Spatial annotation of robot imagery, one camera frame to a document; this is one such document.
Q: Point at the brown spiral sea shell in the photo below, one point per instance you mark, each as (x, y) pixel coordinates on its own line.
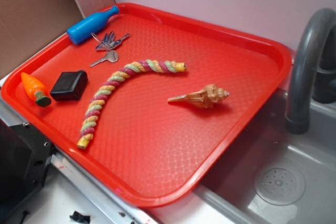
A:
(205, 98)

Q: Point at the red plastic tray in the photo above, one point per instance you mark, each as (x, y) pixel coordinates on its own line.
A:
(149, 151)

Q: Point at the single silver key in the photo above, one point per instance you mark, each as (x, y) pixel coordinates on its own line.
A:
(111, 56)

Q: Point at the bunch of silver keys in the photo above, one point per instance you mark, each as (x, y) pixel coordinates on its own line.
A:
(109, 42)

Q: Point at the black rectangular block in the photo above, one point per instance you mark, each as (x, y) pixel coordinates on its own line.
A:
(69, 86)

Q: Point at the blue plastic bottle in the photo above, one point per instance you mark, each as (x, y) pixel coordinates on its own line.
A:
(82, 30)

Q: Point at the grey toy sink basin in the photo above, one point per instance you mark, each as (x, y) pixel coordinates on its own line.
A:
(226, 194)

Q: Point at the grey curved faucet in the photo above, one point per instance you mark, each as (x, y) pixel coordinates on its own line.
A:
(313, 73)

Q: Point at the orange toy carrot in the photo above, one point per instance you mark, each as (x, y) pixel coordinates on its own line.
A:
(35, 90)

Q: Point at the round sink drain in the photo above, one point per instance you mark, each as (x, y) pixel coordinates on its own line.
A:
(279, 184)

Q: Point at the black tape scrap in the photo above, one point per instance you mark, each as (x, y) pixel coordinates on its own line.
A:
(79, 218)

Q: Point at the brown cardboard panel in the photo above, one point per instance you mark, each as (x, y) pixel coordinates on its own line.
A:
(27, 26)

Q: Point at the multicoloured twisted rope toy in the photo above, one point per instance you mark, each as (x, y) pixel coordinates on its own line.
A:
(117, 78)

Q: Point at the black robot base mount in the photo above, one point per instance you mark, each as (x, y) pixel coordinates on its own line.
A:
(25, 157)

